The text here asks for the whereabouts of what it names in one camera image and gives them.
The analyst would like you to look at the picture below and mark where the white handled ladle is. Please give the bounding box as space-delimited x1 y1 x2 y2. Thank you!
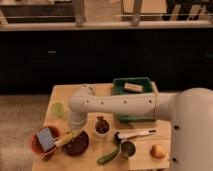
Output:
113 129 156 145

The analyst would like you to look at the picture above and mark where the white cup with dark contents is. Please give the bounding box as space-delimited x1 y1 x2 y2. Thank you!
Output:
94 116 110 138

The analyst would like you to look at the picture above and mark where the dark purple bowl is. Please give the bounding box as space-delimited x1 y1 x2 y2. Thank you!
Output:
63 131 89 157

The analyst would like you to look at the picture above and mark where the small green cup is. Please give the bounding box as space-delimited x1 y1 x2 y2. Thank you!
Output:
50 102 64 117

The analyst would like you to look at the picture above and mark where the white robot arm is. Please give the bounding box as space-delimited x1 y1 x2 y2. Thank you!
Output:
68 84 213 171

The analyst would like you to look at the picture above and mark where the orange fruit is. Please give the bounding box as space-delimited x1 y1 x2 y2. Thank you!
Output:
150 144 167 159

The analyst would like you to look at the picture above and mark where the beige block in bin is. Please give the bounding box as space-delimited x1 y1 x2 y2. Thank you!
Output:
124 83 142 92

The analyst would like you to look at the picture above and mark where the green cucumber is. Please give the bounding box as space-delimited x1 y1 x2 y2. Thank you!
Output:
97 146 120 165

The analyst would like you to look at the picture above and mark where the blue sponge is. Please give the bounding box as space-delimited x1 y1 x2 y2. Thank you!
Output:
36 127 54 152

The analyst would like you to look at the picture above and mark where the orange bowl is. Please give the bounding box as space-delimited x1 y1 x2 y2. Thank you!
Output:
28 125 61 157

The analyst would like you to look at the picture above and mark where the green plastic bin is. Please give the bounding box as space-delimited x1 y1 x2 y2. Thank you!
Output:
112 77 155 123

